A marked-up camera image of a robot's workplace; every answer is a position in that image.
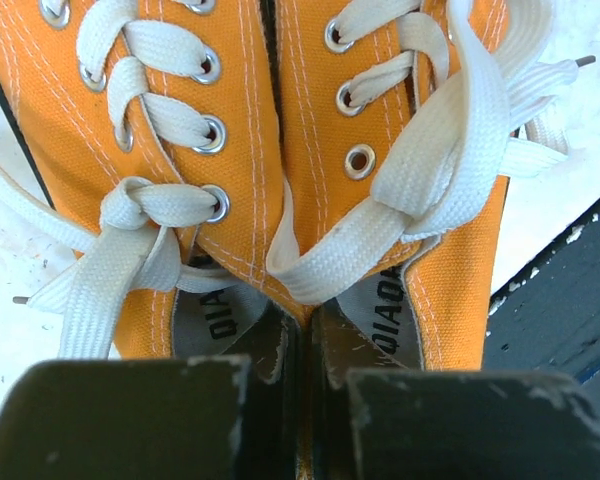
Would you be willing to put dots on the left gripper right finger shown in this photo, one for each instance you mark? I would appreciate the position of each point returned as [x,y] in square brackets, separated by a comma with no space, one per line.
[373,419]

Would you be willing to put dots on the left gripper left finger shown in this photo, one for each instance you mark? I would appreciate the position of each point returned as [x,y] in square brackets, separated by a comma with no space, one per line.
[229,416]

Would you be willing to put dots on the orange canvas sneaker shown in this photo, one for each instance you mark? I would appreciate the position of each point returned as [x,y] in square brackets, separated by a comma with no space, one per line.
[411,263]
[153,128]

